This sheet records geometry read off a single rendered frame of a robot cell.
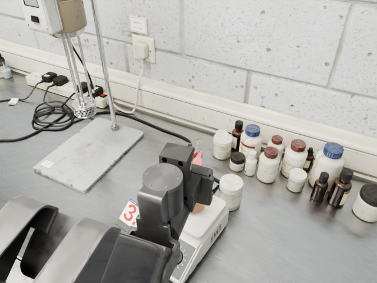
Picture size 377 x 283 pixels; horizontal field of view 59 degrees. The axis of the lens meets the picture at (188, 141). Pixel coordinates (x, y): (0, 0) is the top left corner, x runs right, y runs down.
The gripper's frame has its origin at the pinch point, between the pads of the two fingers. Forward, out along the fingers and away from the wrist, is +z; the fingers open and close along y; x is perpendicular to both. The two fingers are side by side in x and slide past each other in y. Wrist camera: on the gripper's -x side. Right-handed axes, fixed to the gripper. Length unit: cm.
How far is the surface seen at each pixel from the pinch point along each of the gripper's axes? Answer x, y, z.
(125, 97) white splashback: 20, 42, 46
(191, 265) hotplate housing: 21.0, -2.4, -10.5
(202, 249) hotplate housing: 19.9, -3.5, -6.7
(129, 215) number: 23.2, 16.7, -1.1
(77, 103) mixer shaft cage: 7.1, 41.4, 18.8
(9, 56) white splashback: 16, 101, 56
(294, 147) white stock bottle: 13.3, -19.2, 27.3
